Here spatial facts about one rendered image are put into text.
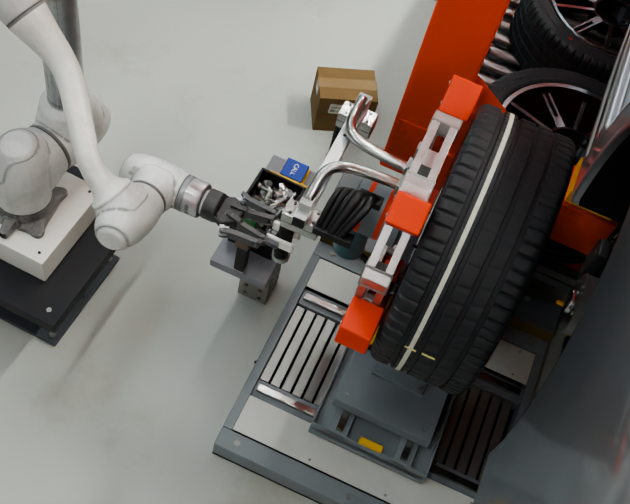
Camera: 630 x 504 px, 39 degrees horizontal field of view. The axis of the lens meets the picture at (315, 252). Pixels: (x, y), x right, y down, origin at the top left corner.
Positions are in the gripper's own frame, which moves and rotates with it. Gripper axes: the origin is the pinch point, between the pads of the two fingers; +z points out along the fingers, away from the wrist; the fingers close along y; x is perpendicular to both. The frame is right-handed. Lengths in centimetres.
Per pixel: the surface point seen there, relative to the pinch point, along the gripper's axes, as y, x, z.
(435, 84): -58, 7, 17
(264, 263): -14.8, -38.1, -7.1
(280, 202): -27.3, -25.9, -9.4
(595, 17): -167, -35, 56
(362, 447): 10, -68, 39
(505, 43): -162, -57, 30
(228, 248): -14.4, -38.0, -18.0
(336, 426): 8, -66, 30
